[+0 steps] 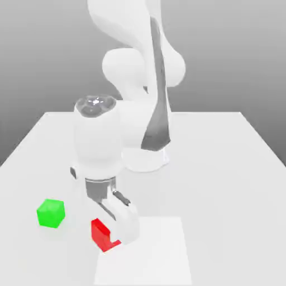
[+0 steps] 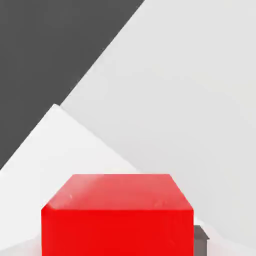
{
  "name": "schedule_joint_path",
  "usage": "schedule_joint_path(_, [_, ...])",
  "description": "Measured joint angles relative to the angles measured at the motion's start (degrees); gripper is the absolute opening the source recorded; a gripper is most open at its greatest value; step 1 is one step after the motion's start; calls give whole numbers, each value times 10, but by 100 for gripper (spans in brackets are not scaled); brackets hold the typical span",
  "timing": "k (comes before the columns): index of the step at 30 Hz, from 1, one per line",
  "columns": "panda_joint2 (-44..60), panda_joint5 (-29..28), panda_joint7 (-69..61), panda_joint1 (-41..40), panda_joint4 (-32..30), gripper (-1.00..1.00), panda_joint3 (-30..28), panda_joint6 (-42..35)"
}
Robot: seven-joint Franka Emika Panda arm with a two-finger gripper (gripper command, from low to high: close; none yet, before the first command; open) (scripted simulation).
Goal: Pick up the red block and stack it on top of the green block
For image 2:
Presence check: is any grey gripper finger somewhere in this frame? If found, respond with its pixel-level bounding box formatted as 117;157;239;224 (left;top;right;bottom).
193;224;210;256

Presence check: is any small red cube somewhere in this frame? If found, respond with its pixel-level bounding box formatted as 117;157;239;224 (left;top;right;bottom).
40;173;195;256

